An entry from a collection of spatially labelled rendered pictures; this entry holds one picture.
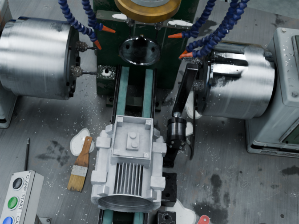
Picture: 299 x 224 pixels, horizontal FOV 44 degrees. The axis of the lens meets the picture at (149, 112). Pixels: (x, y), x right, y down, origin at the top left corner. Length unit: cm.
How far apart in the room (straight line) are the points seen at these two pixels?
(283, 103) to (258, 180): 35
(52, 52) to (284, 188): 91
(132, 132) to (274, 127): 51
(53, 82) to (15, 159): 34
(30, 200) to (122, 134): 28
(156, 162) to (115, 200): 17
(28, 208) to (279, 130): 81
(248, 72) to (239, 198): 45
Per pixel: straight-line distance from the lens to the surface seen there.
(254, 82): 114
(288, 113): 120
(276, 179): 141
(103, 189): 96
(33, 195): 100
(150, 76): 135
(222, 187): 133
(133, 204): 110
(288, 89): 115
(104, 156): 102
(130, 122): 101
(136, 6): 97
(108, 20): 120
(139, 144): 97
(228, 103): 115
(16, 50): 113
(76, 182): 127
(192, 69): 97
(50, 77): 112
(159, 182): 99
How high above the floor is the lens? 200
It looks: 59 degrees down
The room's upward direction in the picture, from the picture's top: 12 degrees clockwise
